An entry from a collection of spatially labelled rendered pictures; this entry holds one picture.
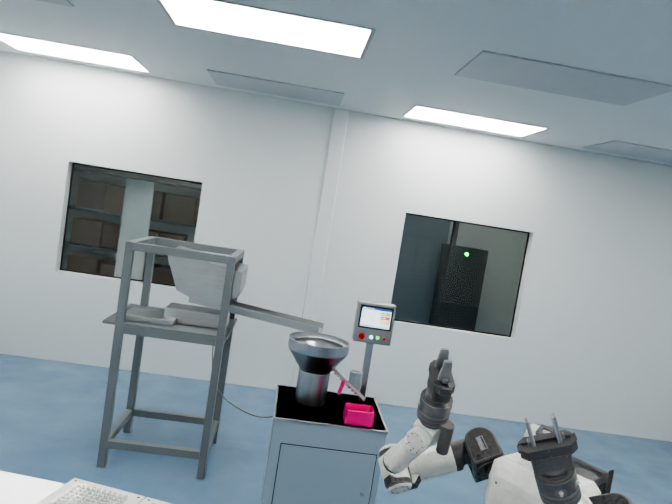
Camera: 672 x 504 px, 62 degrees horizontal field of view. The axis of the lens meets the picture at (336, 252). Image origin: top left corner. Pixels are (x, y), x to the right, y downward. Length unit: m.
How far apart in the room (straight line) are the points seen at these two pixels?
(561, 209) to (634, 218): 0.79
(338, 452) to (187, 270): 1.53
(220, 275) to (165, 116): 2.46
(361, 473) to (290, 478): 0.39
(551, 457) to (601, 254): 5.25
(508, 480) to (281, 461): 1.73
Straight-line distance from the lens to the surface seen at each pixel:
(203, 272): 3.82
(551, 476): 1.39
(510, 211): 6.08
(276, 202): 5.68
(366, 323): 3.43
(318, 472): 3.28
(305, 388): 3.36
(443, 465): 1.88
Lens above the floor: 1.89
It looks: 4 degrees down
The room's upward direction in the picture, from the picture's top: 9 degrees clockwise
